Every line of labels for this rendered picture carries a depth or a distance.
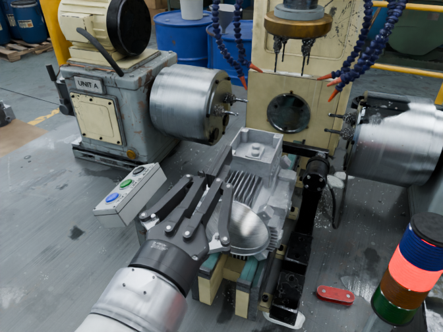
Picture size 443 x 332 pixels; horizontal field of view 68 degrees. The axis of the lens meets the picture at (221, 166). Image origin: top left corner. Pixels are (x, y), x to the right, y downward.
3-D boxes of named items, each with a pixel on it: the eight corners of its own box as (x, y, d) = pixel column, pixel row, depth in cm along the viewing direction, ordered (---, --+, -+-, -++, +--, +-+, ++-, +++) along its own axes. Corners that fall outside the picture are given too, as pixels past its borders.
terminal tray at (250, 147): (239, 151, 81) (240, 126, 77) (281, 160, 78) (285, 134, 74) (222, 180, 72) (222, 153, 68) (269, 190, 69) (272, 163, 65)
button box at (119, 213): (146, 182, 83) (136, 164, 80) (167, 178, 79) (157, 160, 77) (103, 228, 70) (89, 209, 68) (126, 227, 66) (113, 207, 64)
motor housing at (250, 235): (223, 193, 92) (223, 136, 80) (291, 210, 86) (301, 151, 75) (194, 246, 77) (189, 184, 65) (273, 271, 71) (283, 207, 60)
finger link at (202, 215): (178, 234, 39) (189, 238, 39) (215, 172, 46) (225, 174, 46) (183, 252, 42) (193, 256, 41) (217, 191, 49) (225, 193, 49)
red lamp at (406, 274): (387, 251, 51) (397, 232, 48) (431, 263, 49) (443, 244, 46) (389, 284, 46) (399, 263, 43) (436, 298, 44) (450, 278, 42)
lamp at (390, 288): (380, 269, 53) (387, 251, 51) (420, 281, 51) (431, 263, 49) (380, 302, 49) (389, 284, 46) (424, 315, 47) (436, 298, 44)
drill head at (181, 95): (157, 110, 134) (148, 49, 119) (241, 126, 123) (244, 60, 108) (120, 141, 115) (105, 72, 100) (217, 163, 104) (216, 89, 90)
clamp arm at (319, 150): (327, 157, 92) (242, 139, 100) (329, 147, 91) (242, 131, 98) (326, 163, 90) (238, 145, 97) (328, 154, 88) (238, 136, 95)
